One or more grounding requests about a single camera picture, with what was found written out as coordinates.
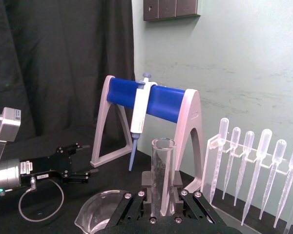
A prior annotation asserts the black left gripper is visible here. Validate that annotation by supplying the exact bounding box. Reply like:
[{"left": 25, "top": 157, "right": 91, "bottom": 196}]
[{"left": 19, "top": 143, "right": 100, "bottom": 185}]

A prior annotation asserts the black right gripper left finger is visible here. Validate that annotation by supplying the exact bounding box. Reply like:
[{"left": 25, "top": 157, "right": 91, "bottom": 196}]
[{"left": 107, "top": 171, "right": 153, "bottom": 227}]

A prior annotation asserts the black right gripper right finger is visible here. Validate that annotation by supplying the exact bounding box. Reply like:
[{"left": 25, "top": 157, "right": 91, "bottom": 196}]
[{"left": 172, "top": 171, "right": 226, "bottom": 224}]

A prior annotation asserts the clear glass cylinder tube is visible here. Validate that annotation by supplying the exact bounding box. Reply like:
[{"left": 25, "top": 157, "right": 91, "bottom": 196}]
[{"left": 150, "top": 137, "right": 177, "bottom": 218}]

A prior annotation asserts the clear glass beaker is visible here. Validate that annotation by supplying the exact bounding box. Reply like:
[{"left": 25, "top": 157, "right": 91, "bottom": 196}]
[{"left": 74, "top": 189, "right": 128, "bottom": 234}]

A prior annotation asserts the clear acrylic dropper rack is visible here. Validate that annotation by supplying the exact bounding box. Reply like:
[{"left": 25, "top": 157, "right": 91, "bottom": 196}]
[{"left": 200, "top": 135, "right": 293, "bottom": 221}]

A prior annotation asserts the white and blue micropipette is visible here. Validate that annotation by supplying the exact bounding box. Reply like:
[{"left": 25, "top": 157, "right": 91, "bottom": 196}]
[{"left": 128, "top": 72, "right": 158, "bottom": 172}]

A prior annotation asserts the black cloth curtain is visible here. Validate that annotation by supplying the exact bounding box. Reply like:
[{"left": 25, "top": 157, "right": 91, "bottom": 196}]
[{"left": 0, "top": 0, "right": 137, "bottom": 147}]

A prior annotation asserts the grey and blue pipette stand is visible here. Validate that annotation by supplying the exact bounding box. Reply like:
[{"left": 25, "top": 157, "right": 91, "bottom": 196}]
[{"left": 90, "top": 75, "right": 206, "bottom": 193}]

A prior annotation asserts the thin dark gripper cable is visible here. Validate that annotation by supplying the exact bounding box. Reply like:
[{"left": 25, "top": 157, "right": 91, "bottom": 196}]
[{"left": 19, "top": 176, "right": 65, "bottom": 223}]

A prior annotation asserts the dark grey wall panel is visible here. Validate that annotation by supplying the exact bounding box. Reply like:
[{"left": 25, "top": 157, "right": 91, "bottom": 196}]
[{"left": 143, "top": 0, "right": 202, "bottom": 22}]

